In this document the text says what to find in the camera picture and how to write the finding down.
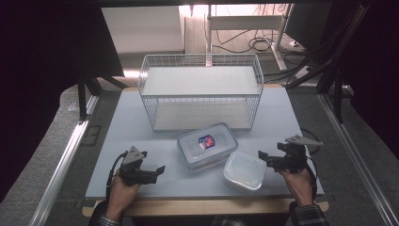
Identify clear container with blue seal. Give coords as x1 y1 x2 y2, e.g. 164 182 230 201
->
176 121 239 172

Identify aluminium rail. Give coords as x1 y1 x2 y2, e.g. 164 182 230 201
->
317 93 399 226
28 93 101 226

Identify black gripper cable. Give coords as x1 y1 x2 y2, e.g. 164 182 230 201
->
300 127 322 202
105 151 127 202

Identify person's left hand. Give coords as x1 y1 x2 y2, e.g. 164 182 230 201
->
105 171 142 220

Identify dark monitor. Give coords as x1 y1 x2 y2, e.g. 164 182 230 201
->
283 3 334 52

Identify white cabinet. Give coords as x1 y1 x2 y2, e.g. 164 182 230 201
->
101 6 184 55

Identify person's right hand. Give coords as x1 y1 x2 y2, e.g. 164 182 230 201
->
276 166 314 207

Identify white desk frame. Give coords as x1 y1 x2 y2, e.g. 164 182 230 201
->
205 3 295 72

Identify white power strip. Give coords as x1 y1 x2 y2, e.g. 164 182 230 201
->
294 65 312 80

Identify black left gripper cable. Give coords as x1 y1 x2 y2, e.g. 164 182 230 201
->
105 151 127 202

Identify black floor cables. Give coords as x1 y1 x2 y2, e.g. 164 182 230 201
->
212 28 285 55

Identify person's plaid shirt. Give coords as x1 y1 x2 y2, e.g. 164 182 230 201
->
212 216 249 226

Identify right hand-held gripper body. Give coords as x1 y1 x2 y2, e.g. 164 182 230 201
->
277 135 324 173

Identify white square lidded container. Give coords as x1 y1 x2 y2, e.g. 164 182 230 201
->
222 150 268 193

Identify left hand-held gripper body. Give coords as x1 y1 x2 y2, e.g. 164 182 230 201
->
119 145 149 186

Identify black metal stand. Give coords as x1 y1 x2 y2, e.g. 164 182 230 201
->
76 71 128 122
284 0 375 124

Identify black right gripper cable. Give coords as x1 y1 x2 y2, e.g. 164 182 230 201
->
300 127 322 202

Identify white wire basket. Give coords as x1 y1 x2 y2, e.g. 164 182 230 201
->
137 53 264 133

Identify black curtain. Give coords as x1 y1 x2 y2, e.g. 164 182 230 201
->
0 0 125 202
340 0 399 159

